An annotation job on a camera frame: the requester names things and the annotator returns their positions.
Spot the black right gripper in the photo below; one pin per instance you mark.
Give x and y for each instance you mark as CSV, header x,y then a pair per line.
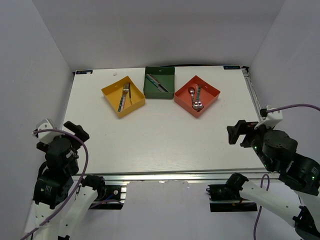
x,y
242,127

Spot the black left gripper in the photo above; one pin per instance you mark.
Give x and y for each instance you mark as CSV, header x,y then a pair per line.
x,y
79,131

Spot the spoon with green handle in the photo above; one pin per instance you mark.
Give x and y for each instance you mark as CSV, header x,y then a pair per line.
x,y
196,98

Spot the fork with green handle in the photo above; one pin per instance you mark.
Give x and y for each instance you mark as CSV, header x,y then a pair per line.
x,y
125,91

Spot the spoon with dark handle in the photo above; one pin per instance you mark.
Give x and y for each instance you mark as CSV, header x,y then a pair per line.
x,y
191,91

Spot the fork with dark handle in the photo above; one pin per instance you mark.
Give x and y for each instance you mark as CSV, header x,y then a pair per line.
x,y
129,92

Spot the knife with dark handle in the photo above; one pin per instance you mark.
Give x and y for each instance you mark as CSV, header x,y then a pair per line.
x,y
155,80

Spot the fork with pink handle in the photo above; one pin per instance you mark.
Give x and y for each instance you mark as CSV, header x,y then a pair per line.
x,y
125,91

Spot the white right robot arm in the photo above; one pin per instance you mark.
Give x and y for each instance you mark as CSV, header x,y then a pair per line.
x,y
303,177

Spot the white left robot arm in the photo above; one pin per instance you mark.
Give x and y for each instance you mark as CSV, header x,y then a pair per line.
x,y
62,193

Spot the red square container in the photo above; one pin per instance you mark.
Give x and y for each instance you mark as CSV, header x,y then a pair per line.
x,y
208,96

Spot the yellow square container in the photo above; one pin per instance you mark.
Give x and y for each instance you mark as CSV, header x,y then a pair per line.
x,y
113,94

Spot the blue label sticker left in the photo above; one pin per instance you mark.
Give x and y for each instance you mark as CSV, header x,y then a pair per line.
x,y
83,72

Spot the blue label sticker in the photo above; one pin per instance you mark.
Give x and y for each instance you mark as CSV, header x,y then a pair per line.
x,y
83,72
231,67

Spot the blue label sticker right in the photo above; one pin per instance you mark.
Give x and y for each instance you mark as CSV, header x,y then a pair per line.
x,y
231,67

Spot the dark green square container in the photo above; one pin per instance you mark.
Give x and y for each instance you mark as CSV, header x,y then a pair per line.
x,y
167,77

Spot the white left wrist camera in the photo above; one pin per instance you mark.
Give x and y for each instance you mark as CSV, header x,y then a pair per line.
x,y
43,131

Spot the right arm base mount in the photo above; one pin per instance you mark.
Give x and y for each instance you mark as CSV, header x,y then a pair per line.
x,y
225,198

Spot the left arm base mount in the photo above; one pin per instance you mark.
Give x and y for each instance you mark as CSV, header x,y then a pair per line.
x,y
108,196

